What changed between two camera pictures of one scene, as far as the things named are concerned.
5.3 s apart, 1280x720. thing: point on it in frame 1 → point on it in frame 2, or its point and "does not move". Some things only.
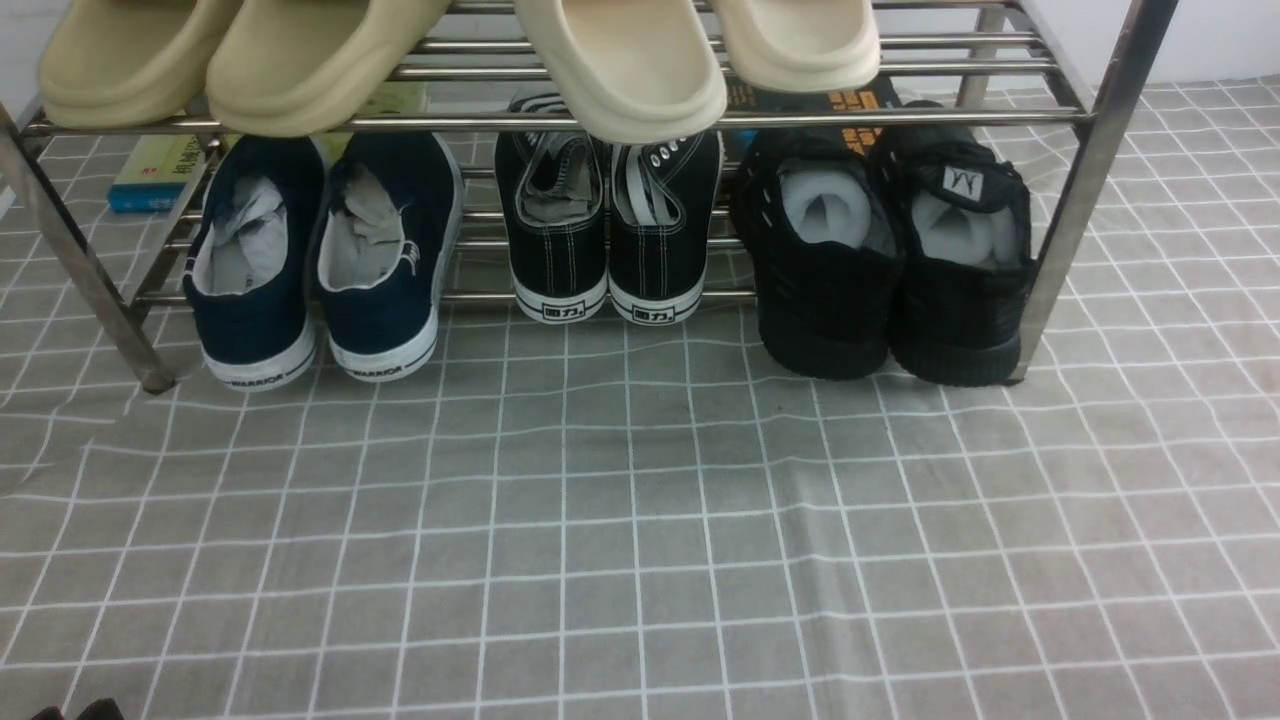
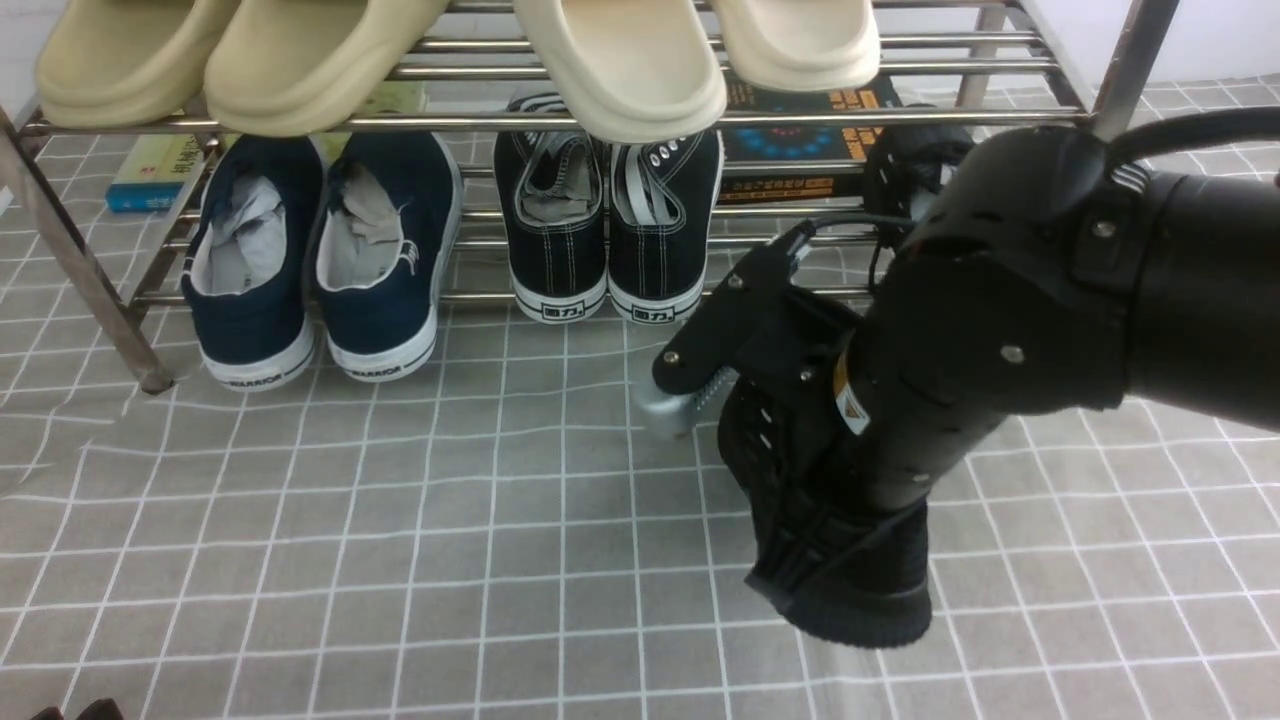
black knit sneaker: x=816 y=214 → x=828 y=556
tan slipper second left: x=291 y=68 does not move
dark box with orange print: x=878 y=93 does not move
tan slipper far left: x=113 y=64 does not move
